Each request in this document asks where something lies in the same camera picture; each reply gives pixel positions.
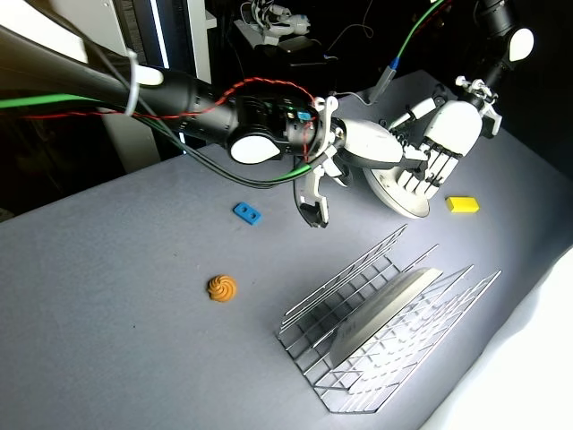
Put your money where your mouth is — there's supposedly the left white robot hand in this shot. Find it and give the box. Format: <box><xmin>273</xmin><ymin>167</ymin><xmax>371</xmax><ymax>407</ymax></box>
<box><xmin>387</xmin><ymin>96</ymin><xmax>484</xmax><ymax>202</ymax></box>

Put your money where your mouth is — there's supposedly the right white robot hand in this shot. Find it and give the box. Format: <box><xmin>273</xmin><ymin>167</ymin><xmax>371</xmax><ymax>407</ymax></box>
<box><xmin>330</xmin><ymin>116</ymin><xmax>432</xmax><ymax>176</ymax></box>

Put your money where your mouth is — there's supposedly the white round plate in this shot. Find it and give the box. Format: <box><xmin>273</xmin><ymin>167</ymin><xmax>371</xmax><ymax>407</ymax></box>
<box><xmin>329</xmin><ymin>267</ymin><xmax>444</xmax><ymax>366</ymax></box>
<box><xmin>361</xmin><ymin>165</ymin><xmax>433</xmax><ymax>220</ymax></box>

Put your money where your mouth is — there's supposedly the white gadget on shelf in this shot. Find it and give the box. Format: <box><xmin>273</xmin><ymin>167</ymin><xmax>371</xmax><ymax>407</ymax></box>
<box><xmin>235</xmin><ymin>0</ymin><xmax>312</xmax><ymax>46</ymax></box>

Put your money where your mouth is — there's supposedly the silver adapter bar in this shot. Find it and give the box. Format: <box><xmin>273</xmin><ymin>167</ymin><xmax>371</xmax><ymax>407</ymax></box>
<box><xmin>373</xmin><ymin>62</ymin><xmax>401</xmax><ymax>102</ymax></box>

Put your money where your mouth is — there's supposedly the yellow rectangular block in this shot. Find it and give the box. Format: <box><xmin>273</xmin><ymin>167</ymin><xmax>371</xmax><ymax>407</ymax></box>
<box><xmin>446</xmin><ymin>195</ymin><xmax>481</xmax><ymax>214</ymax></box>

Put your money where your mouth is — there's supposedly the dark grey box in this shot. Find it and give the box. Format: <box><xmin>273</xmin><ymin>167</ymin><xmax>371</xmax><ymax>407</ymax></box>
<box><xmin>263</xmin><ymin>35</ymin><xmax>330</xmax><ymax>68</ymax></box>

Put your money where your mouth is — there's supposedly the blue block with two holes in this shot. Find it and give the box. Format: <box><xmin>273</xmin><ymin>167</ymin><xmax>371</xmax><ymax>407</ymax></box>
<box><xmin>232</xmin><ymin>202</ymin><xmax>264</xmax><ymax>225</ymax></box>

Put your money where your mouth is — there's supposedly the orange swirl cookie toy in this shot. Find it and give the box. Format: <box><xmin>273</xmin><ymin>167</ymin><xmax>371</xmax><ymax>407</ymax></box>
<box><xmin>206</xmin><ymin>273</ymin><xmax>238</xmax><ymax>304</ymax></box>

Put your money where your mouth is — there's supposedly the white cabinet with lit strip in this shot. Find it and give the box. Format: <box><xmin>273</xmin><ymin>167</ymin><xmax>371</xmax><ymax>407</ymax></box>
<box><xmin>44</xmin><ymin>0</ymin><xmax>211</xmax><ymax>176</ymax></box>

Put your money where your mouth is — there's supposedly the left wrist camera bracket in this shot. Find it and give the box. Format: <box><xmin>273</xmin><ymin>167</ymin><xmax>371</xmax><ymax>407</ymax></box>
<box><xmin>454</xmin><ymin>75</ymin><xmax>502</xmax><ymax>138</ymax></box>

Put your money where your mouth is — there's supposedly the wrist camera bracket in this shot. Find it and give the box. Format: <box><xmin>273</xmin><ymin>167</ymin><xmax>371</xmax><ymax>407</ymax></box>
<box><xmin>293</xmin><ymin>96</ymin><xmax>341</xmax><ymax>229</ymax></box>
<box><xmin>454</xmin><ymin>75</ymin><xmax>502</xmax><ymax>138</ymax></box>

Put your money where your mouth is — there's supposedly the thin white cable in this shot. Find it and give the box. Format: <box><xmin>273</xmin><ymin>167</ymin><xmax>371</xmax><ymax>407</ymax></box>
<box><xmin>333</xmin><ymin>89</ymin><xmax>375</xmax><ymax>105</ymax></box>

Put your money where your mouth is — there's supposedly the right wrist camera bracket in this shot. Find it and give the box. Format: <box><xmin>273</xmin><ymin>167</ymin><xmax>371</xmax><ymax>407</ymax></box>
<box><xmin>293</xmin><ymin>96</ymin><xmax>341</xmax><ymax>229</ymax></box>

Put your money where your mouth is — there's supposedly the thin green cable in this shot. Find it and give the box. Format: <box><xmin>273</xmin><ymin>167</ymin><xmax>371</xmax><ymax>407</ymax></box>
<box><xmin>389</xmin><ymin>0</ymin><xmax>453</xmax><ymax>71</ymax></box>

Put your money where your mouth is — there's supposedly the silver wire dish rack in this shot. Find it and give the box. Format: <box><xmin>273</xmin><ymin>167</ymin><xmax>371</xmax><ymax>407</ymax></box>
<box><xmin>275</xmin><ymin>223</ymin><xmax>502</xmax><ymax>413</ymax></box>

